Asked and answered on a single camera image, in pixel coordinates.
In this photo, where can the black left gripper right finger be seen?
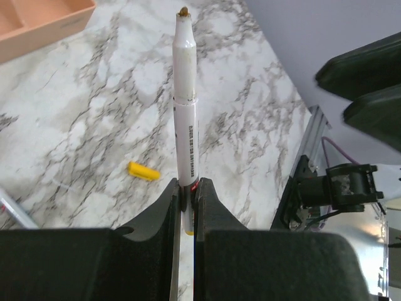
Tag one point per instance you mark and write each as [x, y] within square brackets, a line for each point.
[232, 262]

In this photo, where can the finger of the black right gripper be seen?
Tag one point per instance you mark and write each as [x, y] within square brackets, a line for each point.
[367, 69]
[377, 114]

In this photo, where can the aluminium frame rail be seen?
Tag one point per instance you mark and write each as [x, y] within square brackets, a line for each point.
[365, 231]

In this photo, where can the yellow pen cap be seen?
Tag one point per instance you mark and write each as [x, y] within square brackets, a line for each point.
[143, 172]

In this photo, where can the black mounting rail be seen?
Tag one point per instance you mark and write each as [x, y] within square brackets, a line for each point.
[291, 214]

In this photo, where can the peach plastic desk organizer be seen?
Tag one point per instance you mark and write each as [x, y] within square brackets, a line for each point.
[29, 25]

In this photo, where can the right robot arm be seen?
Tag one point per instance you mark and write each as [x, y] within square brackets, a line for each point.
[347, 187]

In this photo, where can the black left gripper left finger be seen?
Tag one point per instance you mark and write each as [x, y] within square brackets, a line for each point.
[137, 261]

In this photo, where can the yellow pen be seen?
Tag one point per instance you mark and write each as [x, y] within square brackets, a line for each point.
[186, 124]

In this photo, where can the purple pen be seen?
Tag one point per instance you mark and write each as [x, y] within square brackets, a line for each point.
[17, 212]

